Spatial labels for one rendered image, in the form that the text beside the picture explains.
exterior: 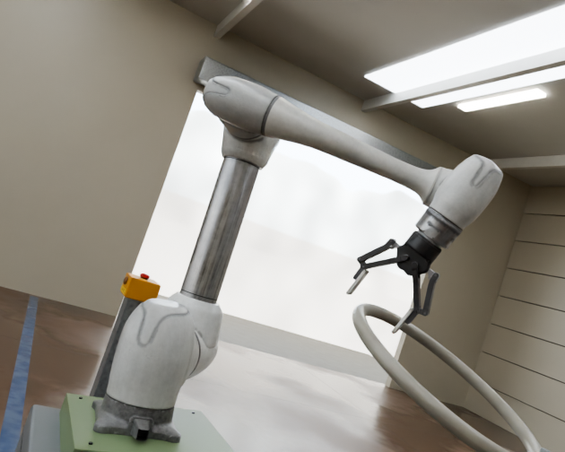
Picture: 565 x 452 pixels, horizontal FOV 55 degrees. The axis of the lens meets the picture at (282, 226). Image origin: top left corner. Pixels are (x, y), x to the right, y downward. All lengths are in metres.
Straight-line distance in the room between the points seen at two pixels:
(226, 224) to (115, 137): 5.77
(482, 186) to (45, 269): 6.32
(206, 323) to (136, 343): 0.24
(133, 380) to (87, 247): 5.93
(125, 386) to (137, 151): 6.03
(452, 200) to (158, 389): 0.74
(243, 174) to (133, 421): 0.64
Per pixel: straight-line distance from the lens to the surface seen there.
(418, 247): 1.22
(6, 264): 7.13
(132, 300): 2.15
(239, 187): 1.40
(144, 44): 7.35
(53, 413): 1.45
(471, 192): 1.20
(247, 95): 1.28
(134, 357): 1.21
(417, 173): 1.37
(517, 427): 1.40
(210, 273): 1.39
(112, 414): 1.25
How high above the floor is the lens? 1.31
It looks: 4 degrees up
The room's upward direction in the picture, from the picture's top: 19 degrees clockwise
